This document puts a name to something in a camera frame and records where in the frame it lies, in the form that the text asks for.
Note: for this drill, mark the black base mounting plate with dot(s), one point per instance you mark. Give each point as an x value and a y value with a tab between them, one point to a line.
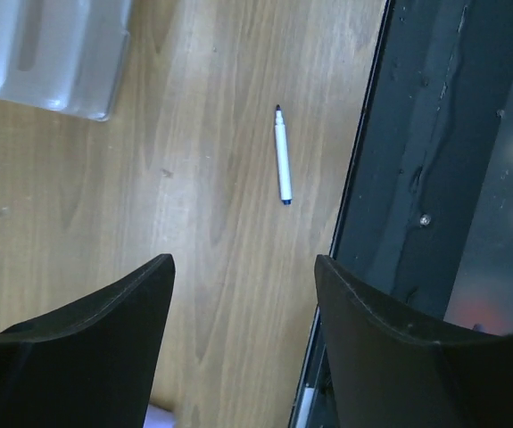
427	209

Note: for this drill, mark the white drawer organizer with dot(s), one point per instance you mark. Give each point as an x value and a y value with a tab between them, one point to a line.
64	56

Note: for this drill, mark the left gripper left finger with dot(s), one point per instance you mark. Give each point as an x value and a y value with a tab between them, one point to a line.
90	363

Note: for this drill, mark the small white black-tip pen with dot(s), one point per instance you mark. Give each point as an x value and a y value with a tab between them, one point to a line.
283	163

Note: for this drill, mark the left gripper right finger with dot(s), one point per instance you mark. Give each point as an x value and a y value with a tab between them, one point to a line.
393	366

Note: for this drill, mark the purple folded cloth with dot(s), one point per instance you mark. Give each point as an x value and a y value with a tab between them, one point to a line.
156	417

